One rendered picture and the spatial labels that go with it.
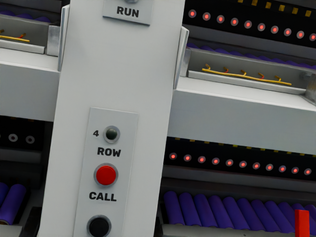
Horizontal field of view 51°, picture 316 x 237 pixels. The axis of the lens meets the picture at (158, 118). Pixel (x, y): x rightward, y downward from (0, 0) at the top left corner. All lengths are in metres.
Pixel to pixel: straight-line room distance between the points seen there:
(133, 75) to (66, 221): 0.13
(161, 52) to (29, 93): 0.11
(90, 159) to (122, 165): 0.03
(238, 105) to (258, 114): 0.02
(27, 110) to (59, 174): 0.06
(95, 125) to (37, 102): 0.05
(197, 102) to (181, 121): 0.02
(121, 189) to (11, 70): 0.13
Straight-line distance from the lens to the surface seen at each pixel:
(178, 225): 0.39
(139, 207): 0.29
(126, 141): 0.28
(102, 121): 0.28
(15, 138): 0.45
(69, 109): 0.28
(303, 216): 0.38
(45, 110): 0.29
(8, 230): 0.36
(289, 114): 0.33
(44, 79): 0.28
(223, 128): 0.31
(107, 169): 0.28
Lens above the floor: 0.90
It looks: level
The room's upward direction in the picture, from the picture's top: 8 degrees clockwise
